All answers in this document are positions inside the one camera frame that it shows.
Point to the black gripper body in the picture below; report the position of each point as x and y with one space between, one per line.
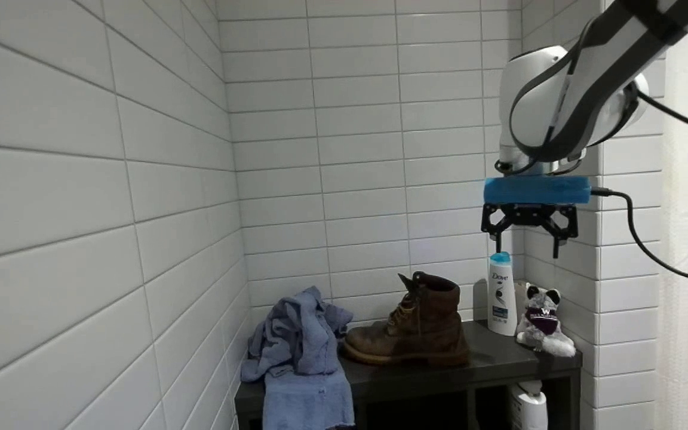
528 215

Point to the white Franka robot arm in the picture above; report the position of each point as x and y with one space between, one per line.
567 96

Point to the white Dove bottle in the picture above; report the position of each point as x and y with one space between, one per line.
502 293

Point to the white pump bottle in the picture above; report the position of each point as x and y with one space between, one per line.
528 407

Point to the brown leather boot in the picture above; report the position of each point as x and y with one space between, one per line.
419 324

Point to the blue towel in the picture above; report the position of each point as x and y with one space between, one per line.
300 359

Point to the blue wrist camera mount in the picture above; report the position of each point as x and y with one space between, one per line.
539 192

